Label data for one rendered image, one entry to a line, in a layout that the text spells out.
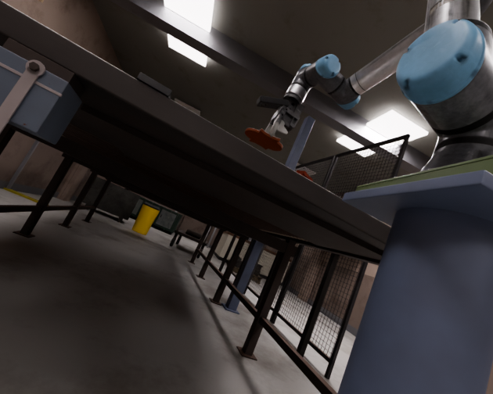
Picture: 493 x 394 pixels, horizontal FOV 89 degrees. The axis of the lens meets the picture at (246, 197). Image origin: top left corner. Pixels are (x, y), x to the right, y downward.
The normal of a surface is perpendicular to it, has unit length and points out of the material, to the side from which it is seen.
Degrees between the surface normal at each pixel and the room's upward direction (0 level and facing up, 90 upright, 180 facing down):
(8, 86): 90
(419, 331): 90
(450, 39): 94
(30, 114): 90
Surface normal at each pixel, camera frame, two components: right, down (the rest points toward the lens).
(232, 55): 0.23, -0.09
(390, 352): -0.73, -0.43
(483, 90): 0.13, 0.49
